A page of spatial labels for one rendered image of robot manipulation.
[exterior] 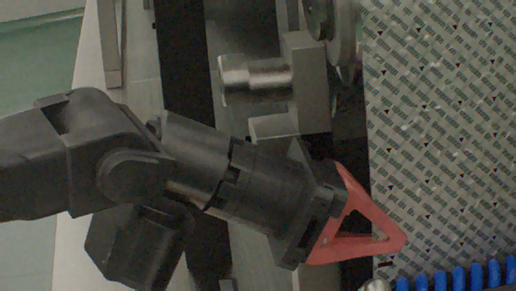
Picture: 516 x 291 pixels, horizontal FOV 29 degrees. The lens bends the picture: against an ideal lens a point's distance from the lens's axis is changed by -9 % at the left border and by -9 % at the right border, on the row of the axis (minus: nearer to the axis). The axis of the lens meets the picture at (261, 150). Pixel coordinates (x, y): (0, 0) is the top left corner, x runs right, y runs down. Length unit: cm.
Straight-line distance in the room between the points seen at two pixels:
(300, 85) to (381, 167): 10
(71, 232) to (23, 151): 63
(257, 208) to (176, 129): 8
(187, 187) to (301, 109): 14
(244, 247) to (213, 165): 47
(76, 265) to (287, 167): 50
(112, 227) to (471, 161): 27
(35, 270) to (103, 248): 251
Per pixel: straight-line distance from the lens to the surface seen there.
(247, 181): 75
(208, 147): 74
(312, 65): 83
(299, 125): 84
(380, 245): 80
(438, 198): 81
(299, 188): 76
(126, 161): 68
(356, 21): 74
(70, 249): 125
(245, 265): 117
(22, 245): 345
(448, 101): 78
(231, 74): 83
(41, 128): 69
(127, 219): 74
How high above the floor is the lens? 143
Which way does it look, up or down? 21 degrees down
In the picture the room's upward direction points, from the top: 6 degrees counter-clockwise
